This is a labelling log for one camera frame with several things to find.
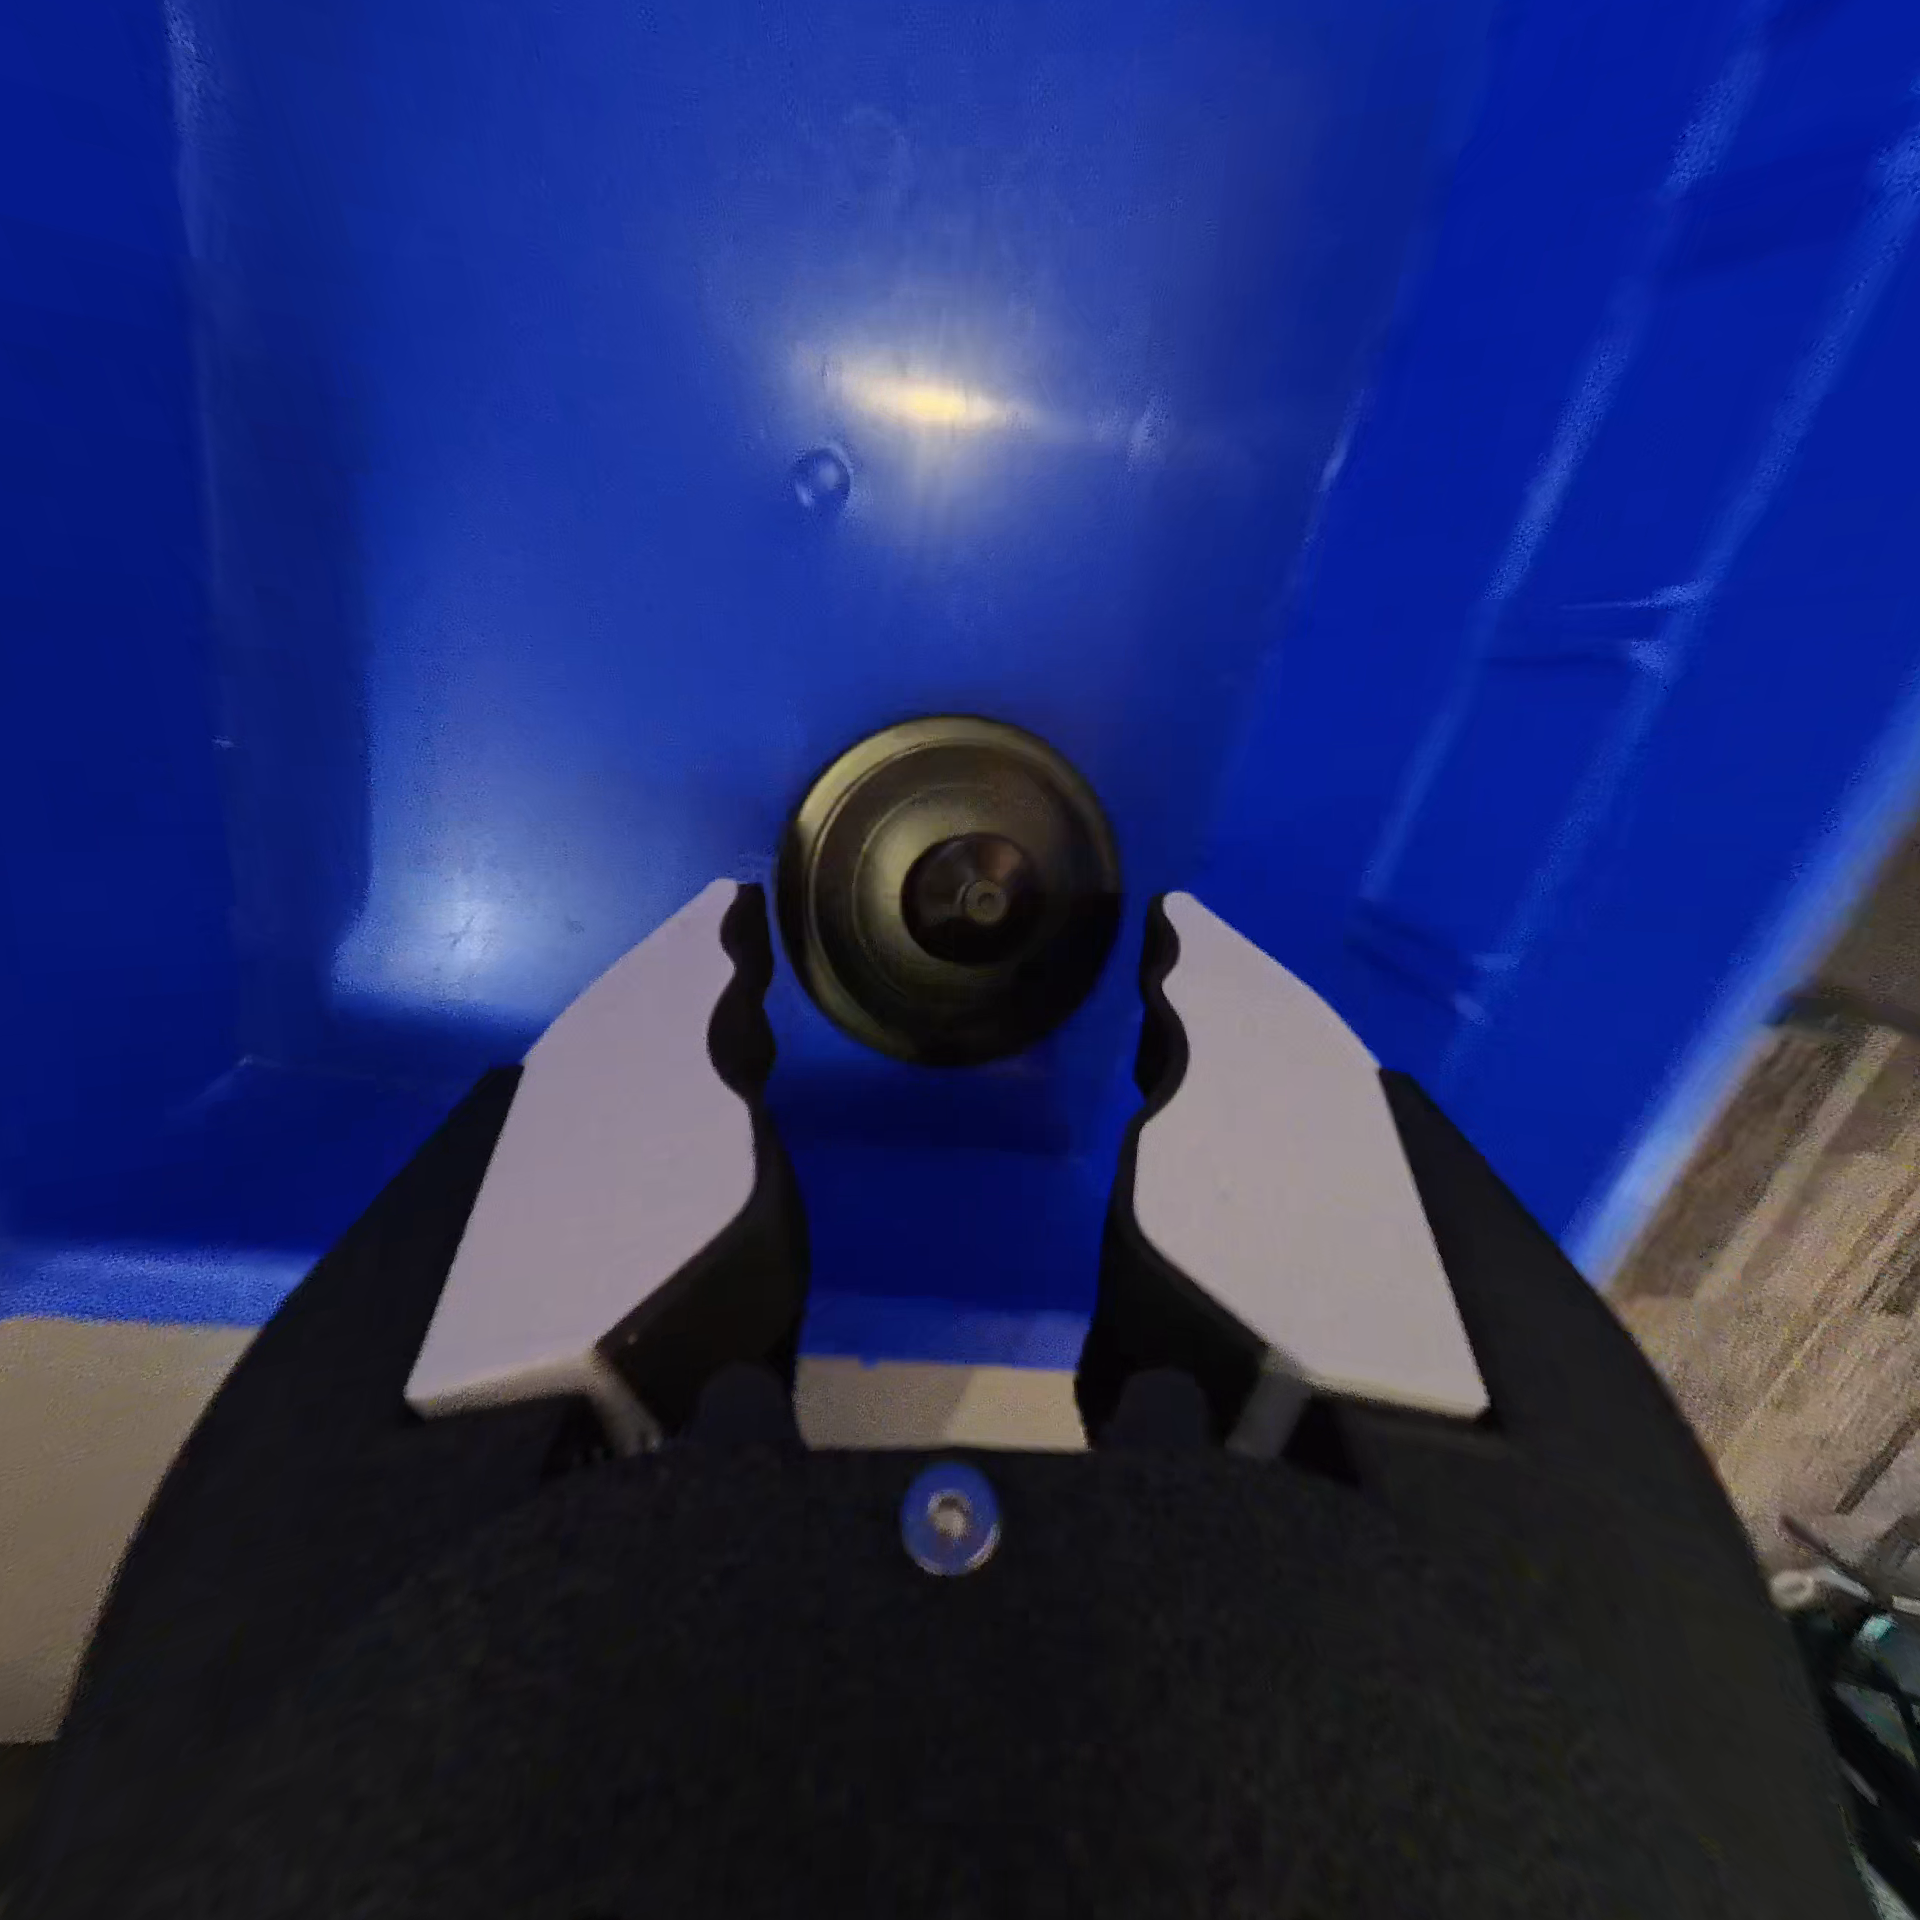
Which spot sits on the black bottle lid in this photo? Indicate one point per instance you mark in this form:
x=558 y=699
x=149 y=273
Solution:
x=855 y=840

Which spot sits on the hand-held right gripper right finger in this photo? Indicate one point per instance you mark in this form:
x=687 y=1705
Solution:
x=1289 y=1201

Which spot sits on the blue plastic bin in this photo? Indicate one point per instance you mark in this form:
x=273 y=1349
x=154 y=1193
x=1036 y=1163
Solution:
x=599 y=454

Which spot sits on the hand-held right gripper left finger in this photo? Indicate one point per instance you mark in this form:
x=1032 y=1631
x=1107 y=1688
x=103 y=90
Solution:
x=599 y=1188

